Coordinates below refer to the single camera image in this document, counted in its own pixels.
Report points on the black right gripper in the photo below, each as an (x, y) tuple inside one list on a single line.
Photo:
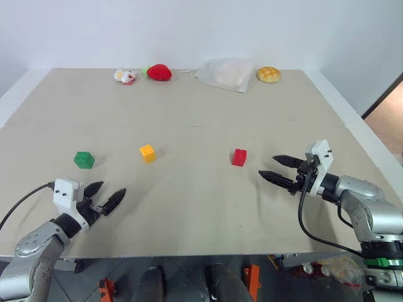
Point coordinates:
[(303, 177)]

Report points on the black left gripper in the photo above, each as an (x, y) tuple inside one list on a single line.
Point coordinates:
[(85, 211)]

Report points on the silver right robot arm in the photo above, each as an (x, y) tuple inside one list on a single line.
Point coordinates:
[(374, 210)]

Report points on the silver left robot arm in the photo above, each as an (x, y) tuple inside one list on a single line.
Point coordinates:
[(37, 248)]

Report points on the green toy block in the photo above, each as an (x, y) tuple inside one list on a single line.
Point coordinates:
[(84, 159)]

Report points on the red toy block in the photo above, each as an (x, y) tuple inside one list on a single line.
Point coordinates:
[(239, 157)]

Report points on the yellow toy block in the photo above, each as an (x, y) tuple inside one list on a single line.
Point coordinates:
[(148, 153)]

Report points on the orange clamp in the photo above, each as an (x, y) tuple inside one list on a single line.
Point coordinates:
[(105, 291), (252, 277)]

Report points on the golden toy bread bun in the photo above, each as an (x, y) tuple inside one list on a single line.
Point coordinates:
[(268, 75)]

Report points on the clear plastic bag with toys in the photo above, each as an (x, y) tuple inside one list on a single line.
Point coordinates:
[(340, 272)]

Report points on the small white red toy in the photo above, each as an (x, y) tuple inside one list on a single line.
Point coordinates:
[(124, 76)]

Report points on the dark rounded shape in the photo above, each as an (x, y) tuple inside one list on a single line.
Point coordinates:
[(225, 283)]

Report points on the red plush strawberry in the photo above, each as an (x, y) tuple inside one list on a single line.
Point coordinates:
[(159, 72)]

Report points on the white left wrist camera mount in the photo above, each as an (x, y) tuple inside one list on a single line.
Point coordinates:
[(64, 193)]

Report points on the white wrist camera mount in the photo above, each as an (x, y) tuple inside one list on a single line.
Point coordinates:
[(64, 193), (322, 163)]

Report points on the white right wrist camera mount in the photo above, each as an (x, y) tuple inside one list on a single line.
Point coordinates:
[(322, 163)]

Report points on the grey table bracket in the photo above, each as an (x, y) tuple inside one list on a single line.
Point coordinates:
[(67, 265)]

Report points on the dark door frame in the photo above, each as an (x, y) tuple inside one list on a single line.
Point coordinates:
[(382, 98)]

